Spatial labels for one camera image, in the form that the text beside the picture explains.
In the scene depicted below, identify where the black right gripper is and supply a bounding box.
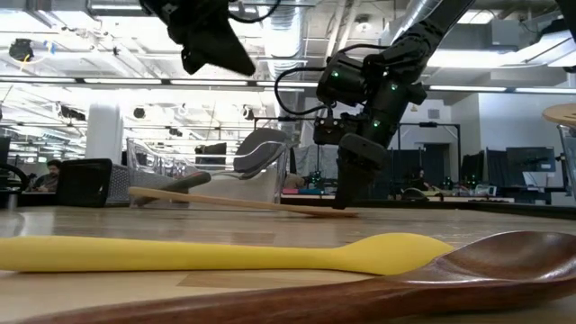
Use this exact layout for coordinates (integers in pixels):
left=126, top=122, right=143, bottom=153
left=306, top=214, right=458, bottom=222
left=331, top=80, right=428, bottom=211

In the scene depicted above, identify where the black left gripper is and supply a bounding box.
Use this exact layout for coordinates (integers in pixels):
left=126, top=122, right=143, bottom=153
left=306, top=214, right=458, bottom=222
left=139, top=0, right=257, bottom=77

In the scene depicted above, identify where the wide grey turner spatula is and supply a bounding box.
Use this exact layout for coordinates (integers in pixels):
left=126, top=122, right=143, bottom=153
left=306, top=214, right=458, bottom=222
left=224, top=127, right=289, bottom=181

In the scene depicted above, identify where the clear plastic container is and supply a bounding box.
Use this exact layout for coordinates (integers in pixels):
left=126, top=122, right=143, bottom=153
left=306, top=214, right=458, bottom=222
left=126, top=137, right=290, bottom=211
left=556, top=121, right=576, bottom=202

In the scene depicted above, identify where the black rectangular turner spatula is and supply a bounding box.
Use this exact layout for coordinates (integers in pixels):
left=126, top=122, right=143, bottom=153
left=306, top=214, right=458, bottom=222
left=134, top=170, right=212, bottom=208

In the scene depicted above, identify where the light wooden fork-edged spatula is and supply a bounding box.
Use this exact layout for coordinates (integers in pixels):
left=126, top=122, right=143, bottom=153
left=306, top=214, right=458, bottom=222
left=128, top=186, right=360, bottom=220

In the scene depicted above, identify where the dark wooden spoon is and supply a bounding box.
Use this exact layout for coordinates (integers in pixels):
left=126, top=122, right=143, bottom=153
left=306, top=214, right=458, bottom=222
left=20, top=229, right=576, bottom=324

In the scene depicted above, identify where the black mesh organizer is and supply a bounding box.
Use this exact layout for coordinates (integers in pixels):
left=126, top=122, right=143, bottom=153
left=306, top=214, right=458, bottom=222
left=57, top=157, right=132, bottom=208

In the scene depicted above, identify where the yellow silicone spoon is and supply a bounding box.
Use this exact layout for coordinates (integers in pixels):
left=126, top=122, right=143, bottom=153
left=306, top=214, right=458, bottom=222
left=0, top=232, right=455, bottom=277

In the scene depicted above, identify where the light wooden slotted spatula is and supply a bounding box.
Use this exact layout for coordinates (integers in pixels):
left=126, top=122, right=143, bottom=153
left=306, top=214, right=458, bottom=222
left=542, top=103, right=576, bottom=129

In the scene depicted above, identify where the black partition screen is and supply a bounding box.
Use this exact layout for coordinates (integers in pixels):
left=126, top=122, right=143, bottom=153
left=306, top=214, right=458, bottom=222
left=386, top=141, right=451, bottom=202

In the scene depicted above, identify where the person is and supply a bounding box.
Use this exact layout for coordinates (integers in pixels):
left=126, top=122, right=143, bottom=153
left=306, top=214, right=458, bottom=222
left=404, top=166, right=432, bottom=193
left=26, top=158, right=63, bottom=194

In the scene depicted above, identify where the horizontal light bar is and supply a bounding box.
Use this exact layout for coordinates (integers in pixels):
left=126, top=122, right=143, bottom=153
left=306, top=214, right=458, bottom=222
left=0, top=75, right=576, bottom=95

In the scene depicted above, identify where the white pillar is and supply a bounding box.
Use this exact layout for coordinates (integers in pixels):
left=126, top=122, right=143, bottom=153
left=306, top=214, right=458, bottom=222
left=84, top=102, right=126, bottom=167

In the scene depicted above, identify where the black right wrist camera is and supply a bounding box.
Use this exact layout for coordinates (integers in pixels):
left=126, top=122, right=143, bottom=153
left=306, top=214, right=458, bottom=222
left=313, top=112, right=359, bottom=147

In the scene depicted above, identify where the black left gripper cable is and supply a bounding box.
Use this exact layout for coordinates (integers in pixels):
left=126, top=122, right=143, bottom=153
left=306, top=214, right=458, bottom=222
left=227, top=0, right=283, bottom=24

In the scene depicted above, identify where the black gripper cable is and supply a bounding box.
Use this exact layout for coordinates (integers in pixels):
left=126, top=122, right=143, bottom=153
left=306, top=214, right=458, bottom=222
left=227, top=0, right=283, bottom=24
left=273, top=42, right=391, bottom=117

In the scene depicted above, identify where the ribbed silver ceiling duct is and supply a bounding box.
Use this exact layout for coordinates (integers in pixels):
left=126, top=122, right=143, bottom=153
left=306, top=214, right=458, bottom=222
left=258, top=0, right=312, bottom=136

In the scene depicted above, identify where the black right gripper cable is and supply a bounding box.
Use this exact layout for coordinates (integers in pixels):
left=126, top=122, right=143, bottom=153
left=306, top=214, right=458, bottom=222
left=273, top=42, right=391, bottom=117

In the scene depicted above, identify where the distant black gantry frame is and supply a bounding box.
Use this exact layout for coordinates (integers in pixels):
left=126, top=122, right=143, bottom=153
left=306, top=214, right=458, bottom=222
left=396, top=121, right=462, bottom=179

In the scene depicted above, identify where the black aluminium table frame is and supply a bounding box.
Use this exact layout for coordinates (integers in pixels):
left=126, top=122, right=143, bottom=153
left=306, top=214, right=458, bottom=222
left=281, top=196, right=576, bottom=222

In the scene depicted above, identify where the black ceiling camera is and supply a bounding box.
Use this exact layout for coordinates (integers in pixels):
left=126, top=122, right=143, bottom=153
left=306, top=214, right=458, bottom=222
left=8, top=38, right=35, bottom=62

